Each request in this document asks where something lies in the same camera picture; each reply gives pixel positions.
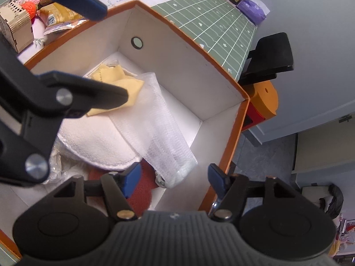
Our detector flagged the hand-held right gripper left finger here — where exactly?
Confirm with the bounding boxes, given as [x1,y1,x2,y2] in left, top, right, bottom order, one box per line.
[54,162,142,222]

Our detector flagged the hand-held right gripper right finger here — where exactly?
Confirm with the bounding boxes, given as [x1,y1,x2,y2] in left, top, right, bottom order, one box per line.
[208,163,301,222]

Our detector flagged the red cloth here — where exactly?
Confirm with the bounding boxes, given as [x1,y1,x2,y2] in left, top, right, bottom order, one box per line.
[88,162,157,212]

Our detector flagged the yellow cloth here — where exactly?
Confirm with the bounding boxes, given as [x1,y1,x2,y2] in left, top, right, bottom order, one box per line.
[85,64,145,117]

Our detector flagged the white round cloth pad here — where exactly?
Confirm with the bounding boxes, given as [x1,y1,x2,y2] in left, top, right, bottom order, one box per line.
[57,113,142,171]

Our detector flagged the white mesh cloth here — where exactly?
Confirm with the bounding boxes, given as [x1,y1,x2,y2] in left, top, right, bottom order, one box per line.
[109,72,198,189]

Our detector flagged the clear plastic bag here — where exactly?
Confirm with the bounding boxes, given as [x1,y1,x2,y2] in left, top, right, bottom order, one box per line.
[44,140,92,185]

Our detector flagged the orange cardboard box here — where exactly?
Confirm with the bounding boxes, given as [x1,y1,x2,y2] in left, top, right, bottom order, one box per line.
[0,0,251,258]

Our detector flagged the yellow snack packet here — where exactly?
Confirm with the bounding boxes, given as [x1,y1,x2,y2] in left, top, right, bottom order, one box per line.
[37,3,84,35]

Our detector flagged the orange knit item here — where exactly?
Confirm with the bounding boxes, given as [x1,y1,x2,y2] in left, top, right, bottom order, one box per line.
[21,1,39,18]

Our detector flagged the perforated wooden box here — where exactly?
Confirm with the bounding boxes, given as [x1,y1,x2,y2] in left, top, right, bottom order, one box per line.
[0,0,35,54]

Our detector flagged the orange round stool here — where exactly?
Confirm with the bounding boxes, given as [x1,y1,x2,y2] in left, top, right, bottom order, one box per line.
[241,80,278,132]

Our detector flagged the cream cabinet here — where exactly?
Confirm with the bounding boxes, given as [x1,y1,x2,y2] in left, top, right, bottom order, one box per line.
[301,186,333,201]

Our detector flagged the cream door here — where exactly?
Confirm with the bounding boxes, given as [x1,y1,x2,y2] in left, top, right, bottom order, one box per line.
[294,111,355,172]

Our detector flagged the dark clothing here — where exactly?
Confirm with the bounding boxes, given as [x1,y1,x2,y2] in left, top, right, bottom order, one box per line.
[319,184,344,217]

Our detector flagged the black chair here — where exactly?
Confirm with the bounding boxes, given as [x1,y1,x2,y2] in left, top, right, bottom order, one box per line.
[239,32,294,86]

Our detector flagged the colourful printed papers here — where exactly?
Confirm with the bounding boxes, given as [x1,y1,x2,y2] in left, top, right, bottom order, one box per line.
[330,216,355,264]

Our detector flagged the purple tissue pack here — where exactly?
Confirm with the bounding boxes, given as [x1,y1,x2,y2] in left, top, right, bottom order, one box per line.
[237,0,271,25]

